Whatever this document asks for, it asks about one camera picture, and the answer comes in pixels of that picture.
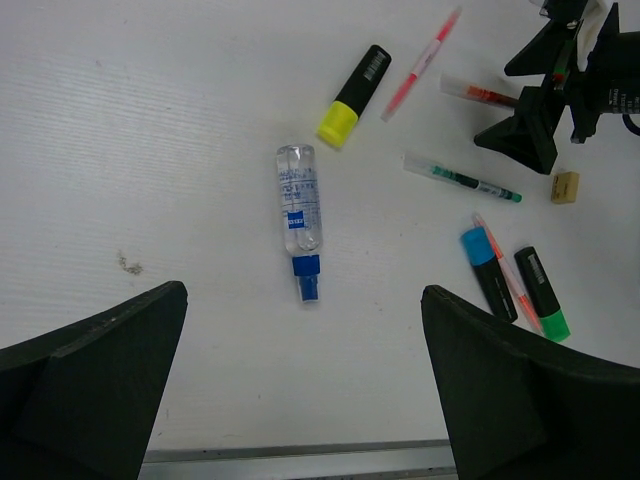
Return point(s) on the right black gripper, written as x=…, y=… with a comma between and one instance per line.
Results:
x=607, y=83

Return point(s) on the green ink pen refill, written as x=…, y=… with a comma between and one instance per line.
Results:
x=427, y=168

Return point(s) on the tan eraser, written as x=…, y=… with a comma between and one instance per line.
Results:
x=565, y=188

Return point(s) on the orange thin pen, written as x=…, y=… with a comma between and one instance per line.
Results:
x=515, y=286

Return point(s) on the aluminium front rail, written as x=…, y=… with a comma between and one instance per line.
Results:
x=421, y=459

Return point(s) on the yellow highlighter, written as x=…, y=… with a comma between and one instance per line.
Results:
x=355, y=95

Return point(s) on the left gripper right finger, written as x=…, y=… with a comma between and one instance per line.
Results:
x=519, y=406

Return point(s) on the green highlighter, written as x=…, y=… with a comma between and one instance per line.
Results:
x=542, y=295

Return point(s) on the blue highlighter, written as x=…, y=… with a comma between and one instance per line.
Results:
x=488, y=273

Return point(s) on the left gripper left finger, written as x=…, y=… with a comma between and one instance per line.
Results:
x=80, y=402

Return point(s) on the pink thin highlighter pen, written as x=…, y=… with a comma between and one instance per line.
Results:
x=421, y=65

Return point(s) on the red ink pen refill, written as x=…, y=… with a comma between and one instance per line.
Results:
x=463, y=89

